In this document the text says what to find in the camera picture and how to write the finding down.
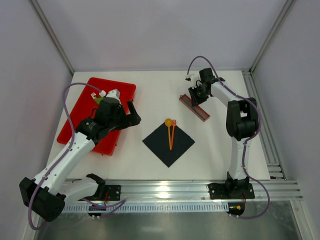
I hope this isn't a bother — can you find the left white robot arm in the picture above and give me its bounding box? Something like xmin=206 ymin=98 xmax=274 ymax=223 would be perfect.
xmin=19 ymin=96 xmax=141 ymax=222

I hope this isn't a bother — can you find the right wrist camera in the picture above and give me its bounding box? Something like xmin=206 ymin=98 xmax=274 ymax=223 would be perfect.
xmin=185 ymin=74 xmax=200 ymax=82

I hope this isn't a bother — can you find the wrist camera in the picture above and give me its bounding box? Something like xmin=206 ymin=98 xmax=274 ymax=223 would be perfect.
xmin=185 ymin=74 xmax=200 ymax=82
xmin=99 ymin=89 xmax=120 ymax=101

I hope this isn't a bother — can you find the yellow plastic spoon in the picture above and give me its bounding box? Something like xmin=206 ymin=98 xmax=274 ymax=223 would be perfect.
xmin=164 ymin=118 xmax=173 ymax=150

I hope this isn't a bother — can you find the perforated cable duct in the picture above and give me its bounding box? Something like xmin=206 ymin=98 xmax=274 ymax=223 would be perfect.
xmin=62 ymin=201 xmax=229 ymax=214

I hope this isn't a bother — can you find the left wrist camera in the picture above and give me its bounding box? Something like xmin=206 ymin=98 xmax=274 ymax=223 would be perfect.
xmin=99 ymin=89 xmax=120 ymax=101

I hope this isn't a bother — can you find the right aluminium frame post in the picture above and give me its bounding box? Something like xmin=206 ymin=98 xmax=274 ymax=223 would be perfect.
xmin=249 ymin=0 xmax=296 ymax=75

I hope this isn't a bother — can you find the aluminium mounting rail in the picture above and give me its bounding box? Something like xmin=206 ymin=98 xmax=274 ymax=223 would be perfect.
xmin=106 ymin=179 xmax=303 ymax=202

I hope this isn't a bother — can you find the orange plastic fork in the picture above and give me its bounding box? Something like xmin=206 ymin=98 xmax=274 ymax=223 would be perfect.
xmin=170 ymin=119 xmax=177 ymax=150

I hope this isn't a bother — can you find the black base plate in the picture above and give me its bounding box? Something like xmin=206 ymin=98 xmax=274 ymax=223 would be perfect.
xmin=93 ymin=184 xmax=122 ymax=202
xmin=208 ymin=183 xmax=255 ymax=200

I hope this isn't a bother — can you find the brown utensil holder box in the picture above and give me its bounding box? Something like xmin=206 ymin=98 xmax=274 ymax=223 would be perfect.
xmin=179 ymin=94 xmax=210 ymax=122

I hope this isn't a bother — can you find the red plastic tray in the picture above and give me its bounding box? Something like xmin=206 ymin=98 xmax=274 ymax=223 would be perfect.
xmin=56 ymin=77 xmax=137 ymax=156

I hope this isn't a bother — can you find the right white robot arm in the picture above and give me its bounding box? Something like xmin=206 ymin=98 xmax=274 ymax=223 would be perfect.
xmin=185 ymin=68 xmax=261 ymax=200

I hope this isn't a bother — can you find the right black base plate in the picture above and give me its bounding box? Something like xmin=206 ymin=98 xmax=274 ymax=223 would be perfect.
xmin=208 ymin=183 xmax=255 ymax=200

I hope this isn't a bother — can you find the left aluminium frame post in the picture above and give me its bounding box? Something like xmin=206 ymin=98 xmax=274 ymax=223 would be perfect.
xmin=29 ymin=0 xmax=75 ymax=76

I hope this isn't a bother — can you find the teal plastic knife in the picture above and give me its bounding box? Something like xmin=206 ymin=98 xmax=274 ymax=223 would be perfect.
xmin=184 ymin=98 xmax=210 ymax=121

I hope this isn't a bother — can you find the aluminium frame post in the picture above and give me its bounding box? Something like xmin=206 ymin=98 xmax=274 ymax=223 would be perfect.
xmin=29 ymin=0 xmax=75 ymax=76
xmin=249 ymin=0 xmax=296 ymax=75

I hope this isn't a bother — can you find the black paper napkin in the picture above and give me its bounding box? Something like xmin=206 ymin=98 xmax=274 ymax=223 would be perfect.
xmin=142 ymin=123 xmax=195 ymax=168

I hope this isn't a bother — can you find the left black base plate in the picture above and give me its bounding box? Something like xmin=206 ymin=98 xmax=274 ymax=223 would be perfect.
xmin=93 ymin=184 xmax=122 ymax=202

